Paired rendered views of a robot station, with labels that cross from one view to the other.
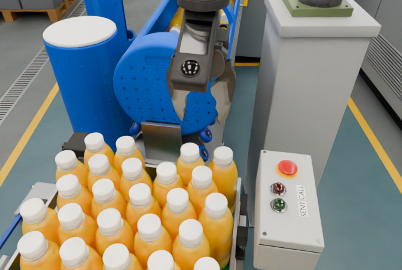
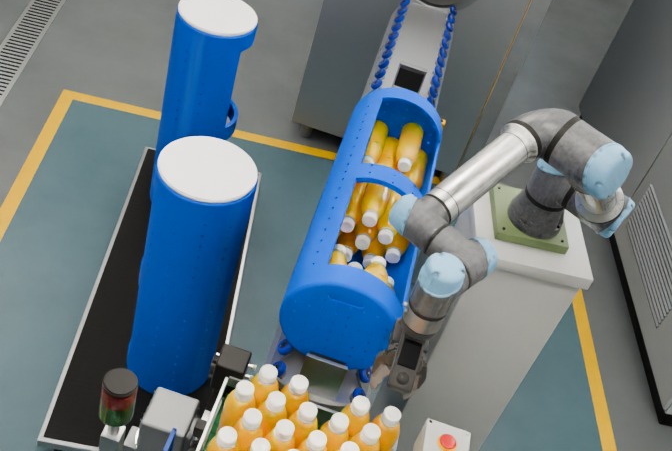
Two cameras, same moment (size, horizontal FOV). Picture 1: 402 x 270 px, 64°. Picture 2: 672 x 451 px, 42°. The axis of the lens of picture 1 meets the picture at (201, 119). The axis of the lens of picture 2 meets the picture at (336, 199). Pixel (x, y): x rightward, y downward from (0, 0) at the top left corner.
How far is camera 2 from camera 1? 1.31 m
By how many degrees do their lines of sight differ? 6
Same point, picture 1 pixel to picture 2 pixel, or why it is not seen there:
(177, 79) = (393, 384)
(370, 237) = not seen: outside the picture
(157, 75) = (336, 310)
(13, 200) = not seen: outside the picture
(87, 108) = (186, 272)
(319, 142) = (495, 388)
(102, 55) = (234, 214)
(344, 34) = (550, 279)
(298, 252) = not seen: outside the picture
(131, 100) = (296, 323)
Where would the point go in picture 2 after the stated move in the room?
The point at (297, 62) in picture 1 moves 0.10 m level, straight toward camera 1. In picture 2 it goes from (488, 292) to (479, 316)
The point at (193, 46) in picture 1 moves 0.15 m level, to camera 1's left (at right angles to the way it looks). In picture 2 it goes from (406, 362) to (328, 345)
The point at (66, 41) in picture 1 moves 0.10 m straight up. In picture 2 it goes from (193, 189) to (199, 160)
